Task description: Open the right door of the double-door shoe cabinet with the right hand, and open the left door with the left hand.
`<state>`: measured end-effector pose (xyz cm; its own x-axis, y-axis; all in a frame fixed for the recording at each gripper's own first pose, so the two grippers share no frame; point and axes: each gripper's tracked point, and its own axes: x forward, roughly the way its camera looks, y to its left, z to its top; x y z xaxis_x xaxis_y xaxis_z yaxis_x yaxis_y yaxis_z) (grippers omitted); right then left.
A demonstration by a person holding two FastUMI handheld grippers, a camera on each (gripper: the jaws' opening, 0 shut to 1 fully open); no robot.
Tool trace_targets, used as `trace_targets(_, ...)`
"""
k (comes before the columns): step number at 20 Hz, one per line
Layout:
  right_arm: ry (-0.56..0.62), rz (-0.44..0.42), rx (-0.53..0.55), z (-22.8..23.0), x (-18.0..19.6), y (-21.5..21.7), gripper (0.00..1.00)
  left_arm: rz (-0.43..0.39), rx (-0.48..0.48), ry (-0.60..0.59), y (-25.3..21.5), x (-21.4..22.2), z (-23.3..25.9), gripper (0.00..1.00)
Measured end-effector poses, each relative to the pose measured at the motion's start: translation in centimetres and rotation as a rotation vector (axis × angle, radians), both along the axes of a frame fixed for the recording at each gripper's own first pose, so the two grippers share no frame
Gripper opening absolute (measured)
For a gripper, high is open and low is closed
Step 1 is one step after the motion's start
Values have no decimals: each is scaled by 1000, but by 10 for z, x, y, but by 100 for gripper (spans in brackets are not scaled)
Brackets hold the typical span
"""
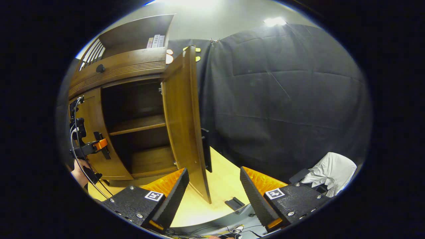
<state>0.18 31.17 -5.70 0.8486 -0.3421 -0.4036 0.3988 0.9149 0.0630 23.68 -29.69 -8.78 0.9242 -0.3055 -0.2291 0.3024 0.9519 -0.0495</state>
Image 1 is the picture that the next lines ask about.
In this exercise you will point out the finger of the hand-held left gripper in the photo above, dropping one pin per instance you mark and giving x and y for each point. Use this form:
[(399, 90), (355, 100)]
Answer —
[(102, 144)]

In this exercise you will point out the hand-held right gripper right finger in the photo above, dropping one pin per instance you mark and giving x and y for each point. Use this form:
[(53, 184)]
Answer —
[(254, 199)]

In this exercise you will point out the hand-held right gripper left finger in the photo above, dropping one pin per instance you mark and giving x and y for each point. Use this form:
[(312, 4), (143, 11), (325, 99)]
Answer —
[(176, 199)]

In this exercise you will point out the wooden cabinet door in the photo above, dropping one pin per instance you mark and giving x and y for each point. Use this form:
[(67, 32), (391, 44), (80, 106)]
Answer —
[(94, 109), (181, 116)]

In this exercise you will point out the wooden double-door shoe cabinet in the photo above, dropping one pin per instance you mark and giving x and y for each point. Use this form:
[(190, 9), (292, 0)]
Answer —
[(132, 63)]

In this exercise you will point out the wooden inner cabinet shelf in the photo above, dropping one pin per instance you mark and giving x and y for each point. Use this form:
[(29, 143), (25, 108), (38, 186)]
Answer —
[(139, 124)]

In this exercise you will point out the round black drawer knob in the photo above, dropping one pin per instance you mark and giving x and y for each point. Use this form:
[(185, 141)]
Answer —
[(100, 68)]

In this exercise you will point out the white garment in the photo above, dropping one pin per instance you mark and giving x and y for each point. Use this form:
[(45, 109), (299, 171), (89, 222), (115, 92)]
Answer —
[(332, 171)]

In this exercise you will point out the black backdrop cloth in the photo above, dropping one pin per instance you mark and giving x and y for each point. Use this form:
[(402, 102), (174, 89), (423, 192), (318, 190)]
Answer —
[(282, 99)]

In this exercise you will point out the row of upright books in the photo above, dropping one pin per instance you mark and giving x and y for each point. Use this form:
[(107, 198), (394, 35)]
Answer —
[(156, 41)]

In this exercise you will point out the large ceiling light panel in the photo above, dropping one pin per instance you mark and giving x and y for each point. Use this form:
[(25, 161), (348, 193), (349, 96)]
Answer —
[(192, 3)]

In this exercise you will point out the small ceiling light panel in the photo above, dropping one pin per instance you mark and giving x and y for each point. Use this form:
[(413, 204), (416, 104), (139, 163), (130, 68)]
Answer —
[(275, 22)]

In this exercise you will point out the small black bracket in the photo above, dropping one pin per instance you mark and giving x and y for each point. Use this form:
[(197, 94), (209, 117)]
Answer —
[(235, 203)]

